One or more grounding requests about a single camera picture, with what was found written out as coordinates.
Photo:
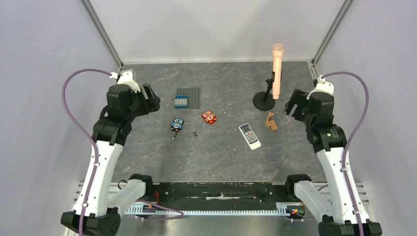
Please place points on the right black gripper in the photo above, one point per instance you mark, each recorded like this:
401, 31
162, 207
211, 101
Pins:
299, 104

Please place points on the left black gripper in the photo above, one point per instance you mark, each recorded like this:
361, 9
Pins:
151, 104

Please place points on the white remote control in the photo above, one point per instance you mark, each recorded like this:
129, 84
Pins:
249, 136

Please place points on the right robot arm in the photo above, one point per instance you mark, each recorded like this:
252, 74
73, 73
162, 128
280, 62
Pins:
344, 214

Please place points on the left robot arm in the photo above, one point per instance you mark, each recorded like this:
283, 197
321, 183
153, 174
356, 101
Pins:
95, 214

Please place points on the brown wooden block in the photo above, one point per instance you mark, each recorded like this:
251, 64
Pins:
272, 125
269, 120

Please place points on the blue grey lego brick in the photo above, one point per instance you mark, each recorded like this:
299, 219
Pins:
181, 101

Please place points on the blue owl toy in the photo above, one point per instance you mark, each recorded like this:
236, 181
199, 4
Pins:
177, 124

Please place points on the black microphone stand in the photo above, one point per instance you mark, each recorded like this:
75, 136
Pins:
264, 100

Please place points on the grey lego baseplate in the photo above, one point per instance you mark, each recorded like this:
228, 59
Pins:
194, 96

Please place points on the red owl toy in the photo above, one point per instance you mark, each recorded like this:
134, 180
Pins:
209, 117

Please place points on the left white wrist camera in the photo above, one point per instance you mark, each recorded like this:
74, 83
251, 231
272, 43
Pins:
126, 77

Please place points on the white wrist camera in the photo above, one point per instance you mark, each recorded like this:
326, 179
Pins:
126, 77
322, 86

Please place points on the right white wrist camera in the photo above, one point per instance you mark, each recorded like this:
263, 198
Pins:
322, 86

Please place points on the white cable duct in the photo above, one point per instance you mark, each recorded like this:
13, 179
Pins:
140, 209

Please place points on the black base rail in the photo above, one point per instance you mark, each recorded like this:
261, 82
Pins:
223, 196

